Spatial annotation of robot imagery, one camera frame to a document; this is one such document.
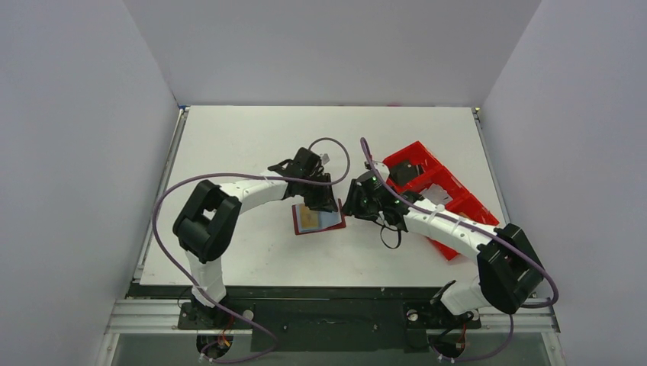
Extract red leather card holder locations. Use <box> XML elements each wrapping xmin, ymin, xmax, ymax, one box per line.
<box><xmin>291</xmin><ymin>204</ymin><xmax>346</xmax><ymax>236</ymax></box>

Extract gold card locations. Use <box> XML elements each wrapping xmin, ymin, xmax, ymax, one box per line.
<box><xmin>295</xmin><ymin>204</ymin><xmax>322</xmax><ymax>233</ymax></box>

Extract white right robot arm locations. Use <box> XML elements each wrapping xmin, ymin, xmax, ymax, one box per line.
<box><xmin>343</xmin><ymin>171</ymin><xmax>544</xmax><ymax>316</ymax></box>

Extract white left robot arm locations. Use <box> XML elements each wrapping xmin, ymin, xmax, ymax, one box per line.
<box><xmin>172</xmin><ymin>147</ymin><xmax>339</xmax><ymax>308</ymax></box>

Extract black card in tray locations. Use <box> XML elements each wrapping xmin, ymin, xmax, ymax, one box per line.
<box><xmin>389</xmin><ymin>160</ymin><xmax>423</xmax><ymax>187</ymax></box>

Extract white card in tray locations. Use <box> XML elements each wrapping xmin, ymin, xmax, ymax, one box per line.
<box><xmin>421</xmin><ymin>184</ymin><xmax>453</xmax><ymax>206</ymax></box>

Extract red plastic divided tray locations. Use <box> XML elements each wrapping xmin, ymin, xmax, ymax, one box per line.
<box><xmin>382</xmin><ymin>140</ymin><xmax>501</xmax><ymax>262</ymax></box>

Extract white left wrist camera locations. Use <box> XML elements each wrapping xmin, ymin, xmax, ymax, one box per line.
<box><xmin>320</xmin><ymin>153</ymin><xmax>330</xmax><ymax>165</ymax></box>

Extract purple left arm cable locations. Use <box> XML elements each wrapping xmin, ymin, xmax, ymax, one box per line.
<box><xmin>152</xmin><ymin>137</ymin><xmax>352</xmax><ymax>349</ymax></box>

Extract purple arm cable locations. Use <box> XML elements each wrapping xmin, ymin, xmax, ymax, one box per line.
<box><xmin>359</xmin><ymin>137</ymin><xmax>560</xmax><ymax>364</ymax></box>
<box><xmin>152</xmin><ymin>137</ymin><xmax>352</xmax><ymax>349</ymax></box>

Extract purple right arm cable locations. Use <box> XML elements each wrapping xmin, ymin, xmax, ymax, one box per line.
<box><xmin>359</xmin><ymin>137</ymin><xmax>560</xmax><ymax>364</ymax></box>

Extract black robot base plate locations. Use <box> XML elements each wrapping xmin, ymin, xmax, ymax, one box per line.
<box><xmin>177</xmin><ymin>286</ymin><xmax>481</xmax><ymax>353</ymax></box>

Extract aluminium frame rail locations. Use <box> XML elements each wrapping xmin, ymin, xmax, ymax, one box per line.
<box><xmin>105</xmin><ymin>299</ymin><xmax>559</xmax><ymax>335</ymax></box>

